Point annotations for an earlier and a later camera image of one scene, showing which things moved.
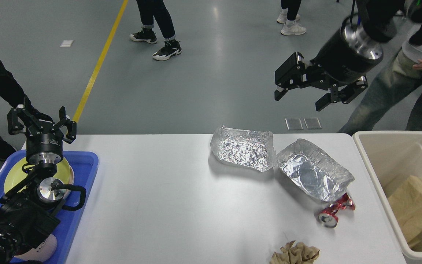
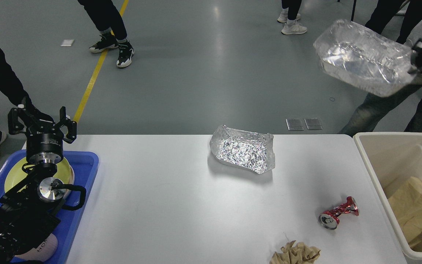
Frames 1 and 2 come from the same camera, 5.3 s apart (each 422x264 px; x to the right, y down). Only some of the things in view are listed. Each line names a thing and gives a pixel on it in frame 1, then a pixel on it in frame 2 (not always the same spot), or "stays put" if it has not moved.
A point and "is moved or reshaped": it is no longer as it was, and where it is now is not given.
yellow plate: x=65 y=174 stays put
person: x=148 y=9 → x=108 y=20
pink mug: x=44 y=252 stays put
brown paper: x=298 y=253 stays put
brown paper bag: x=416 y=211 stays put
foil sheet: x=254 y=149 stays put
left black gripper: x=44 y=141 stays put
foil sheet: x=313 y=169 → x=374 y=62
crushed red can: x=329 y=217 is moved or reshaped
